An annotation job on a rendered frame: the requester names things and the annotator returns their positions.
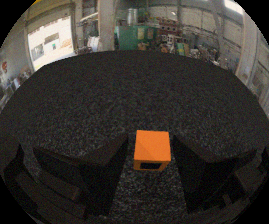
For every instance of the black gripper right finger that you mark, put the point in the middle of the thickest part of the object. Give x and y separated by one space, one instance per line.
203 173

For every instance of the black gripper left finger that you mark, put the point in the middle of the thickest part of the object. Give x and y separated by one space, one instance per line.
96 173

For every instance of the orange block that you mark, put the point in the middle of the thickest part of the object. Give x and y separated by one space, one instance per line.
152 151

